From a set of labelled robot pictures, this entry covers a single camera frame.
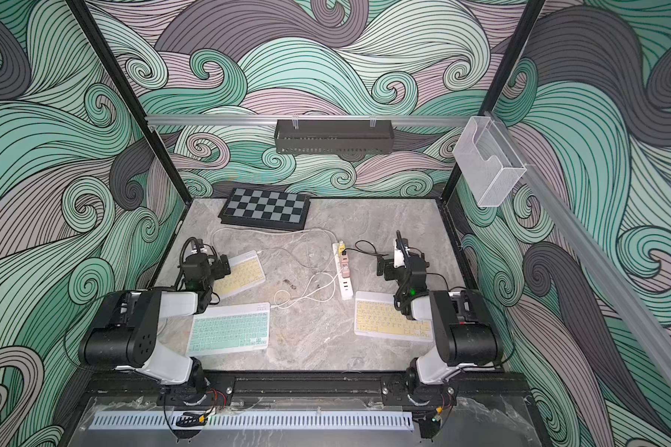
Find white power strip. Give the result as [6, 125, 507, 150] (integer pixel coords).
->
[333, 241, 354, 300]

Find green wireless keyboard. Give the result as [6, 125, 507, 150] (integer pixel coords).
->
[186, 303, 270, 357]

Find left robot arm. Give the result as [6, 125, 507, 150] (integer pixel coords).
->
[78, 237, 231, 400]

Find yellow keyboard left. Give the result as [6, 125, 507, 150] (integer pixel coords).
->
[214, 251, 266, 298]

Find yellow keyboard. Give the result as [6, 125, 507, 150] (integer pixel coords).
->
[214, 251, 266, 298]
[353, 292, 434, 343]

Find yellow keyboard right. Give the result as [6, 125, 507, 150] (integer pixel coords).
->
[353, 292, 434, 343]

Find black chessboard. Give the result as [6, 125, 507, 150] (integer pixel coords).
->
[218, 187, 311, 231]

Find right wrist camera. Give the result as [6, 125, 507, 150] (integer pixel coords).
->
[393, 230, 410, 268]

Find black charging cable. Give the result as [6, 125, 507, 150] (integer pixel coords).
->
[345, 239, 390, 258]

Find thin white cable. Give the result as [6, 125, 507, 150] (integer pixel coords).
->
[211, 225, 339, 269]

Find clear plastic wall bin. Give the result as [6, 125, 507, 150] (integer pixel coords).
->
[453, 115, 527, 208]

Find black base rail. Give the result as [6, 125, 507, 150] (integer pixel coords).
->
[79, 371, 534, 410]

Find black wall tray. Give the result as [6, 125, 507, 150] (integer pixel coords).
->
[274, 119, 395, 161]

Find white slotted cable duct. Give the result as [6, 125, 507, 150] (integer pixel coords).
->
[88, 411, 415, 431]

